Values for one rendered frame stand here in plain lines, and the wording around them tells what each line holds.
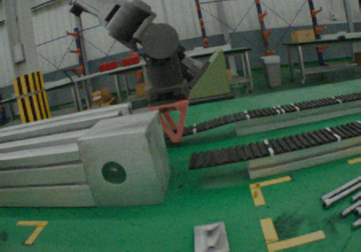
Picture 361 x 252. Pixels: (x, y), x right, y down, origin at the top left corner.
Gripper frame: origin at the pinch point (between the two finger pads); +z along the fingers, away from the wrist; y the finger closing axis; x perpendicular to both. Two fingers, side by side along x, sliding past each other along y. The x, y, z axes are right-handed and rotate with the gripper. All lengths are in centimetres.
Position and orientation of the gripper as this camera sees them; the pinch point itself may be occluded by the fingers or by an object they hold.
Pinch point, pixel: (176, 133)
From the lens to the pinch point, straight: 57.6
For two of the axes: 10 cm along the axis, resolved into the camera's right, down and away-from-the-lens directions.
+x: 9.8, -1.6, -1.1
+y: -0.7, 2.4, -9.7
